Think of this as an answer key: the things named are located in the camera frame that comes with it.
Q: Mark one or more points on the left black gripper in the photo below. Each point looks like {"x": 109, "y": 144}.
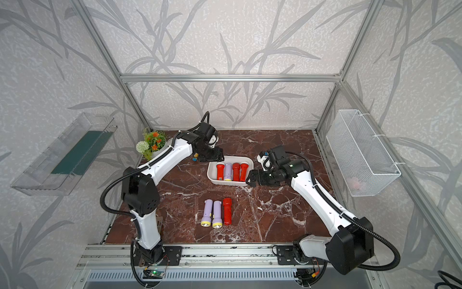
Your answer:
{"x": 218, "y": 156}

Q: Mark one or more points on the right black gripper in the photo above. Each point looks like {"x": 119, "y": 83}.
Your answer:
{"x": 260, "y": 181}

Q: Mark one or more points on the red flashlight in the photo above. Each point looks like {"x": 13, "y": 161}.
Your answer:
{"x": 227, "y": 210}
{"x": 236, "y": 168}
{"x": 220, "y": 171}
{"x": 244, "y": 168}

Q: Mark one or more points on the purple flashlight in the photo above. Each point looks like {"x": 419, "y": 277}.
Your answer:
{"x": 217, "y": 221}
{"x": 228, "y": 172}
{"x": 207, "y": 213}

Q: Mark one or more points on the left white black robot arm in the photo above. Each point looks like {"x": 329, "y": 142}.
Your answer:
{"x": 139, "y": 186}

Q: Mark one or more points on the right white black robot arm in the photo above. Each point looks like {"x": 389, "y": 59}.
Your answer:
{"x": 351, "y": 240}

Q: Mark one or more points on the potted orange flower plant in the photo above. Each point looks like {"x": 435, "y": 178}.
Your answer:
{"x": 153, "y": 142}

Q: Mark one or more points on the pink object in basket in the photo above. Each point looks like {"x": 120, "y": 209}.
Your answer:
{"x": 354, "y": 184}

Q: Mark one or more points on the green circuit board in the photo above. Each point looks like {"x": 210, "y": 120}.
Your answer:
{"x": 153, "y": 274}

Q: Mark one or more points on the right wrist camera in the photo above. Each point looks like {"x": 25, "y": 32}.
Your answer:
{"x": 273, "y": 158}

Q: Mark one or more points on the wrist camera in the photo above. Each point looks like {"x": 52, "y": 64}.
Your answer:
{"x": 209, "y": 133}
{"x": 273, "y": 158}

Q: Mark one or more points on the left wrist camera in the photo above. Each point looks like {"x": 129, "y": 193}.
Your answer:
{"x": 209, "y": 133}

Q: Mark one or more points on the white wire mesh basket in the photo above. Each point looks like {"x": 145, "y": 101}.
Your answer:
{"x": 360, "y": 153}

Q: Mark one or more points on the clear plastic wall shelf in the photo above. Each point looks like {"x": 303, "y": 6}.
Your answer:
{"x": 58, "y": 170}

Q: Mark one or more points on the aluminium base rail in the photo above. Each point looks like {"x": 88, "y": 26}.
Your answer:
{"x": 194, "y": 256}

